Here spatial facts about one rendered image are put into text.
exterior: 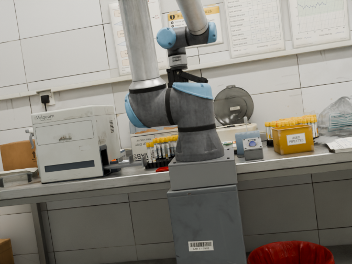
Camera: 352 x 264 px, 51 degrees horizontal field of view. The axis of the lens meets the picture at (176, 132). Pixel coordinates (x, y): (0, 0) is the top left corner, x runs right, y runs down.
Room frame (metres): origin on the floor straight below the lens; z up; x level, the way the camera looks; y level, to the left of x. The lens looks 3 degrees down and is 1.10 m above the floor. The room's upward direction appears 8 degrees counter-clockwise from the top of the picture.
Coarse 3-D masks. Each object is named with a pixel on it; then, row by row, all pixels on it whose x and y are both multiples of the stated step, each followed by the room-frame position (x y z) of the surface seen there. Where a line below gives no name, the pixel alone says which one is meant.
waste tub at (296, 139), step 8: (272, 128) 1.54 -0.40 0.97; (280, 128) 1.56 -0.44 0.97; (288, 128) 1.44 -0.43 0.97; (296, 128) 1.44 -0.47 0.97; (304, 128) 1.43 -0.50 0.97; (272, 136) 1.57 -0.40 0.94; (280, 136) 1.44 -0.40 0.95; (288, 136) 1.44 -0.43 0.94; (296, 136) 1.44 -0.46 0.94; (304, 136) 1.43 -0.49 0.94; (312, 136) 1.43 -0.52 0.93; (280, 144) 1.44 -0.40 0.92; (288, 144) 1.44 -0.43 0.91; (296, 144) 1.44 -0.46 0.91; (304, 144) 1.43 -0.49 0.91; (312, 144) 1.43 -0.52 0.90; (280, 152) 1.44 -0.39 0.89; (288, 152) 1.44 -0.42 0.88; (296, 152) 1.44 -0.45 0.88
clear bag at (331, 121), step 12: (348, 96) 1.85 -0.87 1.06; (324, 108) 1.91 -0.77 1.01; (336, 108) 1.81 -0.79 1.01; (348, 108) 1.82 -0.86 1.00; (324, 120) 1.82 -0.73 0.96; (336, 120) 1.80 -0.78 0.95; (348, 120) 1.80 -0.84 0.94; (324, 132) 1.81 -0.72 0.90; (336, 132) 1.79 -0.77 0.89; (348, 132) 1.80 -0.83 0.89
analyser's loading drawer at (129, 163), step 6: (120, 156) 1.56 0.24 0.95; (132, 156) 1.55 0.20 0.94; (144, 156) 1.53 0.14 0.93; (120, 162) 1.52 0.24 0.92; (126, 162) 1.51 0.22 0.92; (132, 162) 1.54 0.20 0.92; (138, 162) 1.51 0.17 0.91; (144, 162) 1.52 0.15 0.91; (108, 168) 1.52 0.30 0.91; (114, 168) 1.52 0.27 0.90
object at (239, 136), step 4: (244, 132) 1.56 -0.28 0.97; (248, 132) 1.53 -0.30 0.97; (252, 132) 1.53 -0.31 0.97; (256, 132) 1.52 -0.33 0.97; (236, 136) 1.55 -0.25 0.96; (240, 136) 1.54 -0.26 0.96; (244, 136) 1.54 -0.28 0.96; (248, 136) 1.53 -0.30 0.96; (252, 136) 1.53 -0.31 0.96; (256, 136) 1.52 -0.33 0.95; (236, 140) 1.55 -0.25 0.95; (240, 140) 1.54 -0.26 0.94; (236, 144) 1.55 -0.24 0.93; (240, 144) 1.54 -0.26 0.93; (240, 148) 1.54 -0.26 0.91; (240, 152) 1.54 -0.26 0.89; (240, 156) 1.53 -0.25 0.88
